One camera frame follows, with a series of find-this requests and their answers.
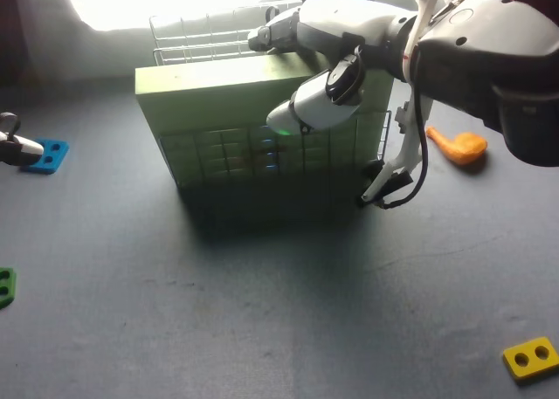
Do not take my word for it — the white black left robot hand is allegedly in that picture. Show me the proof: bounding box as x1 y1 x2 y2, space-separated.
0 112 45 168

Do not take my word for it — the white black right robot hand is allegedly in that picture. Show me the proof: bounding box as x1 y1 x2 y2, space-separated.
247 0 416 137

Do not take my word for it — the pale green book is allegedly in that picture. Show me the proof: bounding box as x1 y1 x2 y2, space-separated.
134 52 394 190

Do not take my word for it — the blue four-hole block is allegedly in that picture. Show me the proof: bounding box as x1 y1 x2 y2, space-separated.
19 137 71 175

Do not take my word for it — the green two-hole block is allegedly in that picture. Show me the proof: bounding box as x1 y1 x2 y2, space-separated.
0 266 18 311

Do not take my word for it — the orange toy food piece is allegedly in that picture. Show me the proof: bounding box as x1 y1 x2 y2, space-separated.
425 126 489 168

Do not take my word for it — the yellow two-hole block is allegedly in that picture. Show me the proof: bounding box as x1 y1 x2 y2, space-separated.
501 336 559 382

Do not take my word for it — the wrist camera on white bracket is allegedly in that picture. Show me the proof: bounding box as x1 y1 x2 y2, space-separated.
358 0 469 211

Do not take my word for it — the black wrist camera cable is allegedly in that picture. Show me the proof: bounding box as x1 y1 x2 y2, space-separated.
377 45 428 209

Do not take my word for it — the white wire file rack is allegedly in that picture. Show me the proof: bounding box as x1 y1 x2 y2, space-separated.
148 0 393 199

